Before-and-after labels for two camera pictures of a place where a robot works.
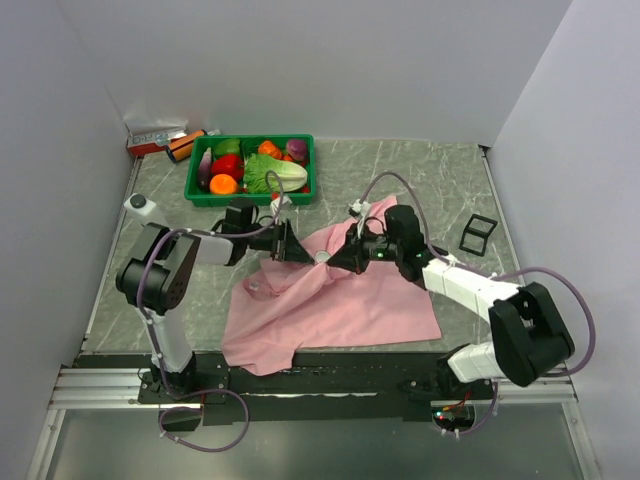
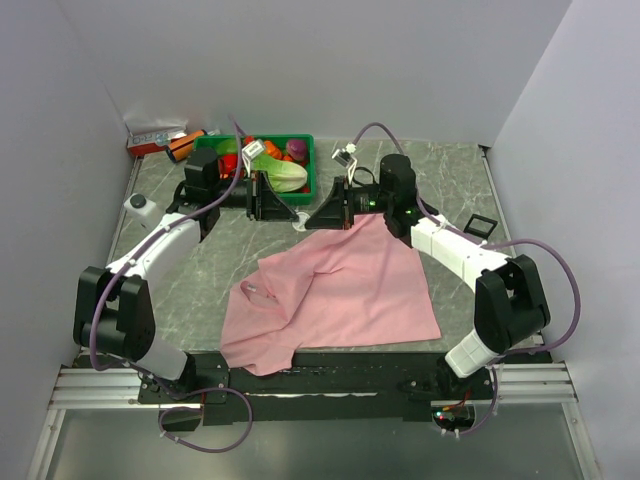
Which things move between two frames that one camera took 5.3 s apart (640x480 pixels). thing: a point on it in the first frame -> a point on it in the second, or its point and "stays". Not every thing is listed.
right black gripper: x=351 y=255 -> x=333 y=214
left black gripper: x=285 y=245 -> x=263 y=203
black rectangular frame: x=476 y=233 stays
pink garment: x=280 y=308 stays
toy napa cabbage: x=263 y=173 stays
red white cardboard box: x=139 y=144 stays
